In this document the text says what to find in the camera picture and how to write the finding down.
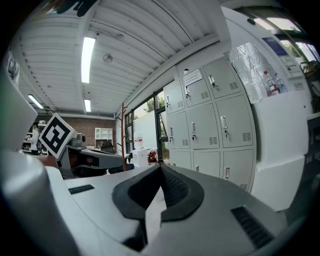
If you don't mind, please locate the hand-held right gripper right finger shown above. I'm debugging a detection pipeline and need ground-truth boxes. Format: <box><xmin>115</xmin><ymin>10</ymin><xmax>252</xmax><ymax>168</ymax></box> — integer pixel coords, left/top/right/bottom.
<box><xmin>143</xmin><ymin>164</ymin><xmax>289</xmax><ymax>256</ymax></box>

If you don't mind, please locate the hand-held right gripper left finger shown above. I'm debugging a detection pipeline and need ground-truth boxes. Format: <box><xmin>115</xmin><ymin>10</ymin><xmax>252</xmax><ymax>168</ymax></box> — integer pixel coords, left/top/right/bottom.
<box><xmin>63</xmin><ymin>165</ymin><xmax>161</xmax><ymax>252</ymax></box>

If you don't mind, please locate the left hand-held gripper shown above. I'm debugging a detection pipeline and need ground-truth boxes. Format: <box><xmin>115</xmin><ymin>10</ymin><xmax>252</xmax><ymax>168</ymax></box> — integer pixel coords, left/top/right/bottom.
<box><xmin>38</xmin><ymin>112</ymin><xmax>135</xmax><ymax>180</ymax></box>

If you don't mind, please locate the gray metal locker with doors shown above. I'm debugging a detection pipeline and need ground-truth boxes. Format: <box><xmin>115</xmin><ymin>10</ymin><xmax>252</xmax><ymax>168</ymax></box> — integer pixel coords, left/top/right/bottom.
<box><xmin>162</xmin><ymin>56</ymin><xmax>257</xmax><ymax>194</ymax></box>

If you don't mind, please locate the black office chair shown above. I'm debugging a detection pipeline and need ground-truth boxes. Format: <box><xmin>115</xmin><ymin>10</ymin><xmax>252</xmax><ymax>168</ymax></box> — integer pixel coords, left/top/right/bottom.
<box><xmin>98</xmin><ymin>140</ymin><xmax>116</xmax><ymax>154</ymax></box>

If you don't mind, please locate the wooden coat rack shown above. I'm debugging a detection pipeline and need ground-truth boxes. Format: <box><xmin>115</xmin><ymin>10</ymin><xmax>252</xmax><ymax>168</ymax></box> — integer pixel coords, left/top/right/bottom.
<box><xmin>114</xmin><ymin>102</ymin><xmax>129</xmax><ymax>172</ymax></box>

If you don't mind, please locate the white cardboard box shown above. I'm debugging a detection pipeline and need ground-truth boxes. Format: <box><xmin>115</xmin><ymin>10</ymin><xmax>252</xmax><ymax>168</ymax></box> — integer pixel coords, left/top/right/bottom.
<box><xmin>131</xmin><ymin>148</ymin><xmax>151</xmax><ymax>168</ymax></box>

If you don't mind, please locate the white arched shelf cabinet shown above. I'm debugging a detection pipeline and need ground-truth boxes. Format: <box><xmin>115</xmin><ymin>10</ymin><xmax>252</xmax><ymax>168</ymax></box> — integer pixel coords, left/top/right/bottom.
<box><xmin>94</xmin><ymin>127</ymin><xmax>114</xmax><ymax>148</ymax></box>

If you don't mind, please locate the red and black machine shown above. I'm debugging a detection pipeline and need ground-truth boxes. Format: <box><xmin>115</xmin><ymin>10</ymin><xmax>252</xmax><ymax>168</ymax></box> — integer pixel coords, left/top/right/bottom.
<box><xmin>146</xmin><ymin>149</ymin><xmax>159</xmax><ymax>166</ymax></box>

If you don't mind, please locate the long ceiling light tube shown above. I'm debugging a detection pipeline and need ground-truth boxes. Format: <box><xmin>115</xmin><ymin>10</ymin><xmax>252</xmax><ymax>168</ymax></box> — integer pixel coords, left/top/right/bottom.
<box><xmin>80</xmin><ymin>36</ymin><xmax>97</xmax><ymax>84</ymax></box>

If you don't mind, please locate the white paper notice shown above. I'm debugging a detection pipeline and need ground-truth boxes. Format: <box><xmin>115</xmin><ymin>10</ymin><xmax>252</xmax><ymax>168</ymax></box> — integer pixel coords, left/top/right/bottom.
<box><xmin>182</xmin><ymin>68</ymin><xmax>204</xmax><ymax>87</ymax></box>

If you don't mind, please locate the red label plastic bottle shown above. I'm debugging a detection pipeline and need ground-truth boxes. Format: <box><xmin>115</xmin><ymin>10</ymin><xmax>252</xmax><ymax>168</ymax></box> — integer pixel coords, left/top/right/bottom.
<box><xmin>263</xmin><ymin>70</ymin><xmax>280</xmax><ymax>97</ymax></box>

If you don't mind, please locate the blue label plastic bottle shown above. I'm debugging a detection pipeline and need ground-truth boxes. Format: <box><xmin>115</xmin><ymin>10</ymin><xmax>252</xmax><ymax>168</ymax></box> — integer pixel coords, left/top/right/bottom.
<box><xmin>273</xmin><ymin>72</ymin><xmax>288</xmax><ymax>95</ymax></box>

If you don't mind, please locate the crinkled silver foil sheet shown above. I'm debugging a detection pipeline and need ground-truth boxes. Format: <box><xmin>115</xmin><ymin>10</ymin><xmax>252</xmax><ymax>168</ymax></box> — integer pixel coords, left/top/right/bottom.
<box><xmin>223</xmin><ymin>41</ymin><xmax>277</xmax><ymax>105</ymax></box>

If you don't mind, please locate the blue wall poster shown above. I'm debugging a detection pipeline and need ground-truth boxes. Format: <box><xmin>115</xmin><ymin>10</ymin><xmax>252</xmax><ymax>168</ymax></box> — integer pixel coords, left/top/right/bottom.
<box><xmin>262</xmin><ymin>36</ymin><xmax>288</xmax><ymax>57</ymax></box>

